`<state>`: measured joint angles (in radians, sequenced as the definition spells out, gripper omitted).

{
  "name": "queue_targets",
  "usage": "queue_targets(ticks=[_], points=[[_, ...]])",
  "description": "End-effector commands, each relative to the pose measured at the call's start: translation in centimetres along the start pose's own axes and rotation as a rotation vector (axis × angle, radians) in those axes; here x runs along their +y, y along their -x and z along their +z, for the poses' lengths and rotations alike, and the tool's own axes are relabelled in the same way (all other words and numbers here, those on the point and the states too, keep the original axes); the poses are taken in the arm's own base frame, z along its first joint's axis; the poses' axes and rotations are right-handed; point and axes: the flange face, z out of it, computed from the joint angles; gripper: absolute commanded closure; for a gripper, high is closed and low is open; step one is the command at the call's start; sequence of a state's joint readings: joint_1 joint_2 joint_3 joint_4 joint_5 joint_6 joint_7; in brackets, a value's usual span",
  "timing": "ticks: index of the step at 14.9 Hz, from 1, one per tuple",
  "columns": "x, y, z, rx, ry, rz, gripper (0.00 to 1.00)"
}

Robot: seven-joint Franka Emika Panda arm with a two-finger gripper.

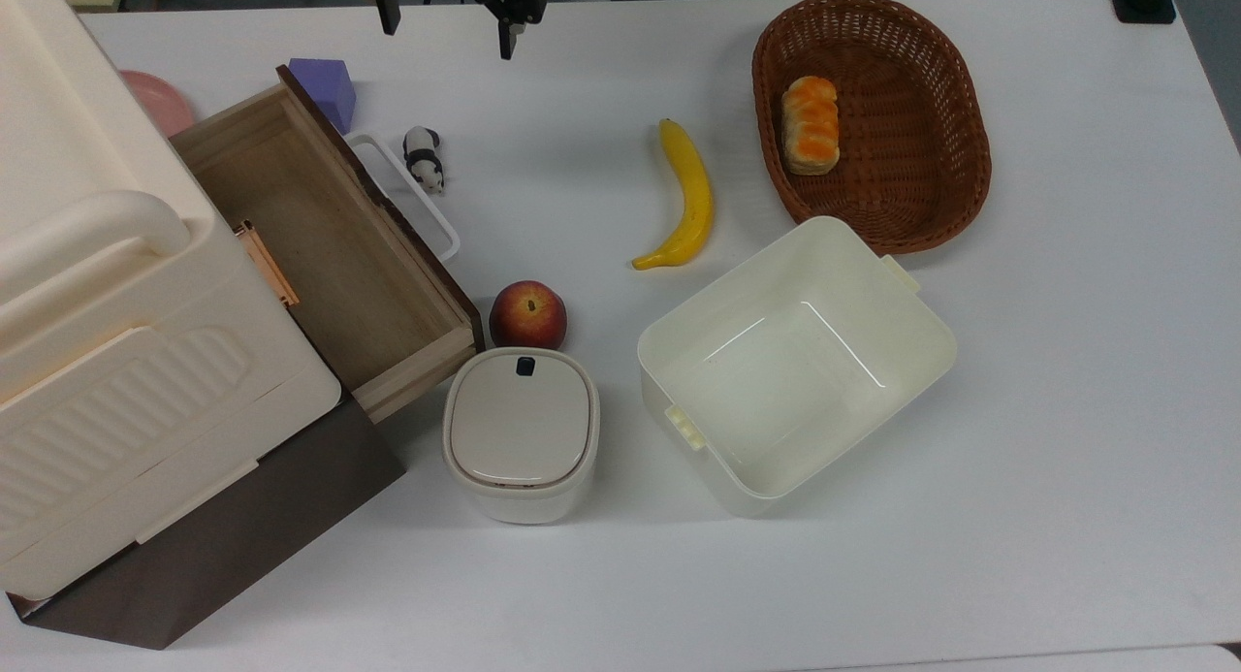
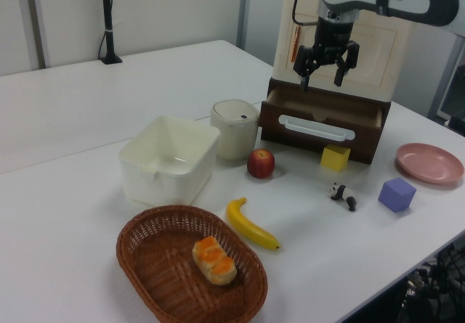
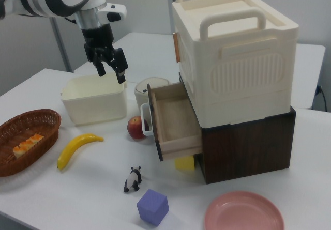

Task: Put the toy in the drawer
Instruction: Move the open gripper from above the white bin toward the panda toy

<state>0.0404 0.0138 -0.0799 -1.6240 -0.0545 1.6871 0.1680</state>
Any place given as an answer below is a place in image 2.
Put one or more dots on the black camera stand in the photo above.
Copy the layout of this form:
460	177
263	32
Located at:
108	18

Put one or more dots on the white square plastic bin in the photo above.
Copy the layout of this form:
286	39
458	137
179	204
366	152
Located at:
167	159

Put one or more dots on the red apple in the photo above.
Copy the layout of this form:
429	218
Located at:
261	163

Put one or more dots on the pink plate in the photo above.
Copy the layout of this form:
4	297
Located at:
428	163

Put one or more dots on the small cream lidded trash can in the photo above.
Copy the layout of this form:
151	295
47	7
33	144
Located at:
236	130

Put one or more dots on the brown oval wicker basket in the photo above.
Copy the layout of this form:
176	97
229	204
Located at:
156	272

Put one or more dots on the purple cube block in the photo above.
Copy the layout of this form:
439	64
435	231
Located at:
396	194

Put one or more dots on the copper latch strip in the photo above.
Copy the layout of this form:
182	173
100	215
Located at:
296	43

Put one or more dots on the cream plastic storage box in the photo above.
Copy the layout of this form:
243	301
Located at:
374	47

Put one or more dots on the yellow cube block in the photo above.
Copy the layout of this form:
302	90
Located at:
335	158

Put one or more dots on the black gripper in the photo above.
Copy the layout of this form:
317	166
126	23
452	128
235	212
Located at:
333	36

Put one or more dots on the orange glazed bread loaf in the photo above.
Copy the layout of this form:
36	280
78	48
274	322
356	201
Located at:
214	261

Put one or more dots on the yellow banana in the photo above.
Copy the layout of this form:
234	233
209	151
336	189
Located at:
250	228

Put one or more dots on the small panda toy figure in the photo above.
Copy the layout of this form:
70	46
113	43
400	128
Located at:
343	194

